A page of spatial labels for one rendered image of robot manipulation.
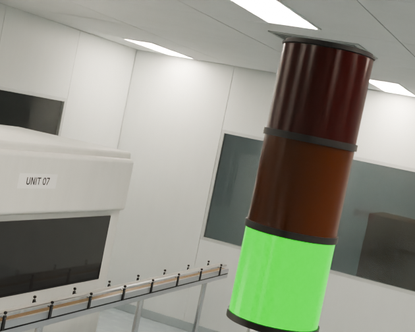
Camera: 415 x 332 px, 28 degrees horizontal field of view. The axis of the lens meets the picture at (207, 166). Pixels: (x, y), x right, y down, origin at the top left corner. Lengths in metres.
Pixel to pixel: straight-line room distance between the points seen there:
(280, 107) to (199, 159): 8.68
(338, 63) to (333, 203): 0.07
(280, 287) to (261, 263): 0.02
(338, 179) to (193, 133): 8.72
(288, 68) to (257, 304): 0.12
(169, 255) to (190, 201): 0.66
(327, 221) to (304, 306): 0.05
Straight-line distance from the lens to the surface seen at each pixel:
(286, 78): 0.43
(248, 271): 0.44
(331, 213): 0.43
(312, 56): 0.43
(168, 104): 9.31
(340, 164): 0.43
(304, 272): 0.43
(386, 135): 8.52
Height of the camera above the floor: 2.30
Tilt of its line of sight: 3 degrees down
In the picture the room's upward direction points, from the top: 11 degrees clockwise
